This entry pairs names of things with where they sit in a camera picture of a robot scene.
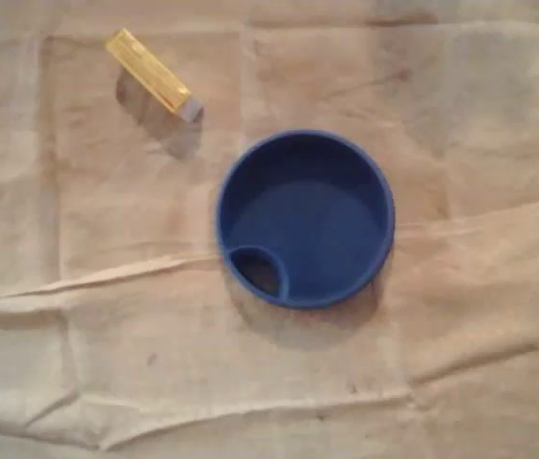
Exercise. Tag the yellow cardboard box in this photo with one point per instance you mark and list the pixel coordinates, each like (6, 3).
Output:
(145, 67)

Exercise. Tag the blue round bowl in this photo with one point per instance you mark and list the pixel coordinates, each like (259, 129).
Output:
(308, 225)

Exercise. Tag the beige wrinkled cloth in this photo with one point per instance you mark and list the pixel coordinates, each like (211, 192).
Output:
(107, 358)

